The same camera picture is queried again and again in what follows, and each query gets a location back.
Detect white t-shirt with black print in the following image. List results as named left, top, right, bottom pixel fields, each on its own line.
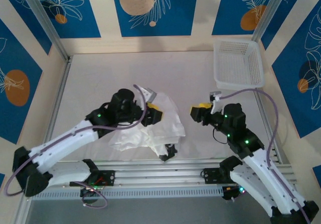
left=108, top=90, right=187, bottom=162

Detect white perforated plastic basket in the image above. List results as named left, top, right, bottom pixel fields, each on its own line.
left=212, top=39, right=266, bottom=90

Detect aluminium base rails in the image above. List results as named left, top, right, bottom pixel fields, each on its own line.
left=41, top=158, right=293, bottom=187

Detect black right controller board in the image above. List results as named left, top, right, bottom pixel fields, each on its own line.
left=221, top=185, right=246, bottom=201

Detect black controller board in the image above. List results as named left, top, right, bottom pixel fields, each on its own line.
left=79, top=185, right=101, bottom=199
left=221, top=185, right=246, bottom=201

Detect black left controller board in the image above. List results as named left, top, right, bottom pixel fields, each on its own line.
left=79, top=185, right=101, bottom=199

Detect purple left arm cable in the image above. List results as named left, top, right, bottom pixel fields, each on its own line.
left=4, top=83, right=147, bottom=209

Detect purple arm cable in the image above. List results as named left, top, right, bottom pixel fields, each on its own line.
left=221, top=88, right=311, bottom=224
left=4, top=83, right=147, bottom=209

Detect aluminium side rail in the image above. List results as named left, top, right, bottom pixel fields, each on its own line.
left=14, top=55, right=73, bottom=224
left=252, top=89, right=293, bottom=169

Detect thin black cable loop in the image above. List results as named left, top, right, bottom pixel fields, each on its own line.
left=212, top=128, right=229, bottom=144

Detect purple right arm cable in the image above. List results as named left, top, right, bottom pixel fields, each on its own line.
left=221, top=88, right=311, bottom=224

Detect grey slotted cable duct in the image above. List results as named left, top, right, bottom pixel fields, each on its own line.
left=32, top=186, right=224, bottom=200

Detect aluminium frame post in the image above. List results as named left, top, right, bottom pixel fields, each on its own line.
left=251, top=0, right=293, bottom=43
left=19, top=0, right=72, bottom=61

